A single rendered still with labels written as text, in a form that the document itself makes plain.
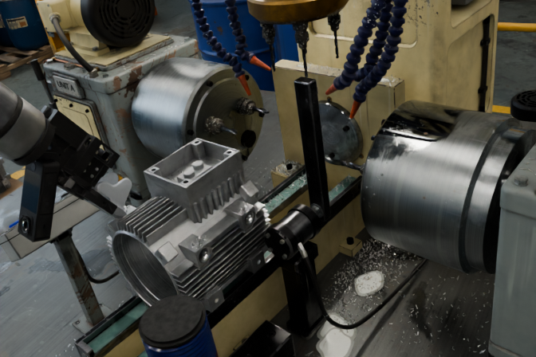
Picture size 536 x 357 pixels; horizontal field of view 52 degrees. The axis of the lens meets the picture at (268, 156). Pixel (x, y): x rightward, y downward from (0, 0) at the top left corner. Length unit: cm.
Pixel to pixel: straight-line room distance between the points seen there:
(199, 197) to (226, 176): 6
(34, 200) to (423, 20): 74
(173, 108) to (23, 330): 53
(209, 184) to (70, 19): 71
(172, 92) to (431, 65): 53
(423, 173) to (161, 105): 60
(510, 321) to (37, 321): 87
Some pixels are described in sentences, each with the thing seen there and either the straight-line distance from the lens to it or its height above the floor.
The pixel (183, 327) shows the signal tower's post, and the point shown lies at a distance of 50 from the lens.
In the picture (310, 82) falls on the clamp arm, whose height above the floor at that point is 125.
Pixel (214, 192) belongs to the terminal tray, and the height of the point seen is 111.
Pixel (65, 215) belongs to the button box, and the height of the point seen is 106.
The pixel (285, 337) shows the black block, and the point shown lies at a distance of 95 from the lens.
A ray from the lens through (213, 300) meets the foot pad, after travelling 87.
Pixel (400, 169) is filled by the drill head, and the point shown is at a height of 112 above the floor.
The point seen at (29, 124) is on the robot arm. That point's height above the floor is 130.
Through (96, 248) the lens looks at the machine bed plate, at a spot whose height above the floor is 80.
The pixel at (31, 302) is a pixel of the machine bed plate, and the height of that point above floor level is 80.
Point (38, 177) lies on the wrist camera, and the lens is 79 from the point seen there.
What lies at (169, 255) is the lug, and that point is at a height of 108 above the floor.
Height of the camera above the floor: 157
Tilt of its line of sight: 30 degrees down
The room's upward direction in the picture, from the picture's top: 10 degrees counter-clockwise
